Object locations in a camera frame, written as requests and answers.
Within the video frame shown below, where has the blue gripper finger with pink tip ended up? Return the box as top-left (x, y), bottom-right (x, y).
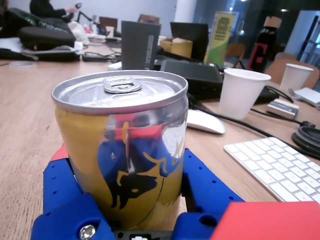
top-left (181, 147), bottom-right (246, 214)
top-left (31, 143), bottom-right (116, 240)

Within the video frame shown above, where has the yellow energy drink can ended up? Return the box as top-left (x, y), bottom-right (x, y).
top-left (51, 69), bottom-right (190, 231)

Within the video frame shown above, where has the white computer mouse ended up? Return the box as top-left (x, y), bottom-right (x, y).
top-left (186, 109), bottom-right (227, 135)

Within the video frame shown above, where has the white slim keyboard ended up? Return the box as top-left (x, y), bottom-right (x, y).
top-left (224, 136), bottom-right (320, 205)

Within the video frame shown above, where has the white paper cup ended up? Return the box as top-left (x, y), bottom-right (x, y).
top-left (279, 63), bottom-right (315, 92)
top-left (218, 67), bottom-right (272, 121)

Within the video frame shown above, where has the small silver box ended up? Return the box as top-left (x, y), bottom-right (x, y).
top-left (266, 98), bottom-right (300, 120)

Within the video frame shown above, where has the black flat box device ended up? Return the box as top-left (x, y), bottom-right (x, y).
top-left (159, 59), bottom-right (224, 98)

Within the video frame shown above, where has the brown wooden chair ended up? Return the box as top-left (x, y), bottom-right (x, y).
top-left (264, 51), bottom-right (320, 90)

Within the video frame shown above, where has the brown background chair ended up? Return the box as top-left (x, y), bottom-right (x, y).
top-left (225, 42), bottom-right (247, 69)

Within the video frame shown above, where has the clear round lid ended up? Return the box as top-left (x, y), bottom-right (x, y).
top-left (8, 60), bottom-right (37, 71)

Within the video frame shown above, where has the white adapter hub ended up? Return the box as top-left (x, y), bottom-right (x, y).
top-left (293, 87), bottom-right (320, 110)

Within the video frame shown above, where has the yellow cardboard box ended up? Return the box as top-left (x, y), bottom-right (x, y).
top-left (159, 37), bottom-right (194, 59)

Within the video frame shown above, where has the grey laptop sleeve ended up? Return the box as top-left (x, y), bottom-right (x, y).
top-left (21, 45), bottom-right (81, 62)

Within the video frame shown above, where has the black bottle red letter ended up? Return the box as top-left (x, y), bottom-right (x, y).
top-left (247, 16), bottom-right (283, 74)

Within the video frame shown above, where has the dark grey upright box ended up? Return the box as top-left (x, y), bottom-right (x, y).
top-left (121, 20), bottom-right (162, 71)

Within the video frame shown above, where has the black padded bag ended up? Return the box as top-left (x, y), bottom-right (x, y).
top-left (18, 26), bottom-right (76, 51)

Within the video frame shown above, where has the white plastic bag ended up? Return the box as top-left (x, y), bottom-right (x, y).
top-left (67, 20), bottom-right (90, 46)

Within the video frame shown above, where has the brown cardboard box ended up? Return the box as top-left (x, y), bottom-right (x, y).
top-left (137, 14), bottom-right (161, 25)

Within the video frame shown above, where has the black backpack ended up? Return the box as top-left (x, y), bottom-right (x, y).
top-left (0, 7), bottom-right (39, 39)

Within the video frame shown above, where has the seated person in black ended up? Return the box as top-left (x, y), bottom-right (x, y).
top-left (29, 0), bottom-right (79, 19)

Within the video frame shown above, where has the thick black cable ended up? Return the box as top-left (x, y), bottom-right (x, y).
top-left (188, 93), bottom-right (320, 161)

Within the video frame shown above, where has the red camera mount bracket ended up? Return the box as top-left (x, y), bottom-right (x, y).
top-left (209, 201), bottom-right (320, 240)

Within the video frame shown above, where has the thin black plug cable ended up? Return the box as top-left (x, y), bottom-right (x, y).
top-left (250, 108), bottom-right (317, 129)

